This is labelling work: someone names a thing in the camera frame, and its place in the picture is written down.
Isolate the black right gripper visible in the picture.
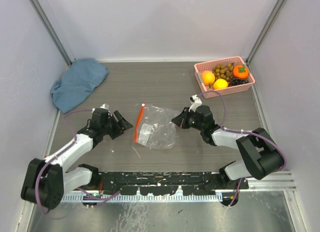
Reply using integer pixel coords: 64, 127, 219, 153
171, 107, 204, 132

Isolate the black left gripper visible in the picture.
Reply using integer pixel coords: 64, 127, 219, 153
101, 110, 132, 140

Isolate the clear zip top bag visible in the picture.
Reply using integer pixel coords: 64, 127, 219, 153
133, 103, 180, 150

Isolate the orange-yellow peach fruit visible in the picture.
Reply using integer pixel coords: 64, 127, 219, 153
201, 70, 216, 86

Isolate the yellow round fruit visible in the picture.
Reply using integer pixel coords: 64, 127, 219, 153
213, 78, 229, 90

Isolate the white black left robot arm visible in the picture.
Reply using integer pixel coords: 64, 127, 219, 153
20, 106, 133, 210

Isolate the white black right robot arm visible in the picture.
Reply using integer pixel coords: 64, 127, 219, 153
171, 105, 286, 189

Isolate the blue cloth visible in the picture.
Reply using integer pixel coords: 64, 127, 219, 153
50, 58, 109, 114

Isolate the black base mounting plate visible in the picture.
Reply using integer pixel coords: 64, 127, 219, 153
80, 171, 239, 196

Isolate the brown longan bunch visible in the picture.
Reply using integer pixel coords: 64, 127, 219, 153
212, 63, 234, 83

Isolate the dark grape bunch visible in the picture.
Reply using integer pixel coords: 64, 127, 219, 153
229, 78, 249, 87

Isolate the pink perforated plastic basket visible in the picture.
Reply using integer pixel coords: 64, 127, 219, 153
194, 56, 255, 99

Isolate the orange persimmon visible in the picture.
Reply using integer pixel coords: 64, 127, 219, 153
232, 65, 250, 79

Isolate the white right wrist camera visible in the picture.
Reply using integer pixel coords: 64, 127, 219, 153
188, 94, 202, 112

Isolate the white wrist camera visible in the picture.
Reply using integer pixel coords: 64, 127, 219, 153
188, 94, 202, 112
92, 103, 110, 113

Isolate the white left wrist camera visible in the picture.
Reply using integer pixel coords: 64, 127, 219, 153
92, 103, 110, 113

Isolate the white slotted cable duct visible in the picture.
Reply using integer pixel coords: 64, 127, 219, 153
61, 190, 223, 203

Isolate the aluminium frame post right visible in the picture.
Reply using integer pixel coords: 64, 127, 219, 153
245, 0, 287, 66

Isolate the aluminium frame post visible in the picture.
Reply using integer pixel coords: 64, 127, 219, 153
29, 0, 73, 67
245, 0, 287, 66

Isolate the aluminium frame post left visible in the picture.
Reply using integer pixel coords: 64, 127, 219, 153
29, 0, 73, 67

